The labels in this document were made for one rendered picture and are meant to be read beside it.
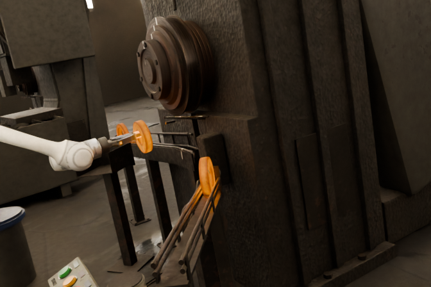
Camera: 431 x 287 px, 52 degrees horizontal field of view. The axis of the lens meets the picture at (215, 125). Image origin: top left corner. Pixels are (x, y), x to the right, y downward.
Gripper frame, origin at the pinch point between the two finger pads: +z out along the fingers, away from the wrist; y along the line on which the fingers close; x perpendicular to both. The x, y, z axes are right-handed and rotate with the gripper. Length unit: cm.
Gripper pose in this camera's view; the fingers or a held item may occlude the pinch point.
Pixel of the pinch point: (141, 133)
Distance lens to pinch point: 204.9
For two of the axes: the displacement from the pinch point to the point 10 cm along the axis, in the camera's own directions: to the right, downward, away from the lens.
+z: 8.5, -2.9, 4.5
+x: -2.2, -9.5, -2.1
